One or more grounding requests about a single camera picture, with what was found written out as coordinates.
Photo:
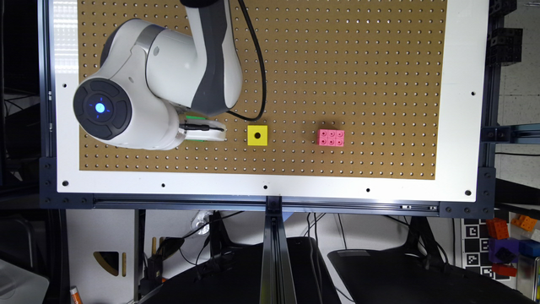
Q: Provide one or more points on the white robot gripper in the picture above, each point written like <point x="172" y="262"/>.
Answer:
<point x="205" y="130"/>

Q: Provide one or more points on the green cube block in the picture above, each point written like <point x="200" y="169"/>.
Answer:
<point x="198" y="118"/>

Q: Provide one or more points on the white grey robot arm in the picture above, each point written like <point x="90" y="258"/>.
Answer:
<point x="157" y="87"/>

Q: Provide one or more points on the yellow cube block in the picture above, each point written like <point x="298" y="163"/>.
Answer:
<point x="257" y="135"/>

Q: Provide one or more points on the pink studded brick block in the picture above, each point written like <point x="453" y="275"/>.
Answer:
<point x="330" y="137"/>

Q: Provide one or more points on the black block stack upper right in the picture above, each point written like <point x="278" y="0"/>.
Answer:
<point x="504" y="46"/>

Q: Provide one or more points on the purple block on shelf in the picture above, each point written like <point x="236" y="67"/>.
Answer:
<point x="504" y="250"/>

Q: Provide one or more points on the red block on shelf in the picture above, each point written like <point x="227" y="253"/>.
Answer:
<point x="504" y="269"/>

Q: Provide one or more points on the orange yellow block on shelf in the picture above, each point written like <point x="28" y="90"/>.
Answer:
<point x="524" y="222"/>

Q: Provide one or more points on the blue block on shelf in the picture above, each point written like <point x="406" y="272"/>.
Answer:
<point x="529" y="248"/>

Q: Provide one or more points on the black chair left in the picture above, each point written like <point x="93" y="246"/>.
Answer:
<point x="240" y="280"/>

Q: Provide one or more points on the black chair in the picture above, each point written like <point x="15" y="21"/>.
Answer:
<point x="385" y="277"/>
<point x="240" y="280"/>

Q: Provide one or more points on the orange glue stick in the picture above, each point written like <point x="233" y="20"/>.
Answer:
<point x="76" y="298"/>

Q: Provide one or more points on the black chair right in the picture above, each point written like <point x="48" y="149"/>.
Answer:
<point x="385" y="277"/>

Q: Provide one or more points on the black white fiducial marker sheet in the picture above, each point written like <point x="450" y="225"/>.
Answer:
<point x="475" y="249"/>

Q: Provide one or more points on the dark aluminium table frame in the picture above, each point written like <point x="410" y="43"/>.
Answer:
<point x="110" y="234"/>

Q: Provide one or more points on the brown pegboard with white frame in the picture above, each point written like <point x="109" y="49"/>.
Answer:
<point x="402" y="78"/>

